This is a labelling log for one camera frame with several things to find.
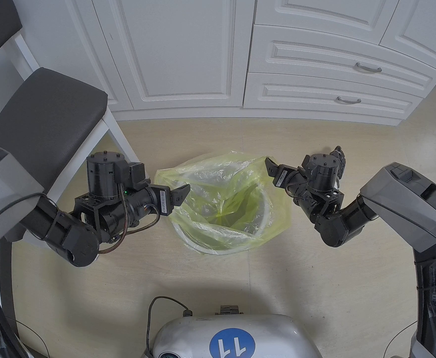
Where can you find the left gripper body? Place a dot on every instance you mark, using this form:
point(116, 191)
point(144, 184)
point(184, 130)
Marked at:
point(147, 201)

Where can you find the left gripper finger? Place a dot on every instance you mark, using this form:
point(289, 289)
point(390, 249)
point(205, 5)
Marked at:
point(180, 195)

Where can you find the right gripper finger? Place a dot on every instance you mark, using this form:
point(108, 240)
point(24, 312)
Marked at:
point(272, 167)

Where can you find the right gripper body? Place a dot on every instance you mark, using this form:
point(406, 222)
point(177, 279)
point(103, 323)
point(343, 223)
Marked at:
point(283, 177)

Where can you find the yellow plastic bag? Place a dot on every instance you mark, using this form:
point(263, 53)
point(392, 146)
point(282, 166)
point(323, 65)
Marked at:
point(218, 177)

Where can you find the black plastic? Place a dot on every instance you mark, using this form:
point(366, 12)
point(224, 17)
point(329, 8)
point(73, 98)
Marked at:
point(341, 157)

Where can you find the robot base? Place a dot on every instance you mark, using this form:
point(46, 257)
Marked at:
point(240, 334)

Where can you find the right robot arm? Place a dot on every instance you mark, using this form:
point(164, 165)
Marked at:
point(400, 200)

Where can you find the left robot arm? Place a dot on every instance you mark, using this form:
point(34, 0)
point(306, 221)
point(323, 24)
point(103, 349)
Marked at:
point(5, 196)

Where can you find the white trash bin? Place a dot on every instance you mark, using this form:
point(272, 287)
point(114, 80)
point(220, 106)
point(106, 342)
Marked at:
point(264, 211)

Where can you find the white chair grey seat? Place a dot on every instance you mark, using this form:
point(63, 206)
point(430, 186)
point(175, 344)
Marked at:
point(46, 118)

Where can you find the white wardrobe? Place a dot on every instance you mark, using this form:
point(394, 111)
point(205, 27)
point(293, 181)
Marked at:
point(188, 32)

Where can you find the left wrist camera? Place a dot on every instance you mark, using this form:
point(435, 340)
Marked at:
point(137, 173)

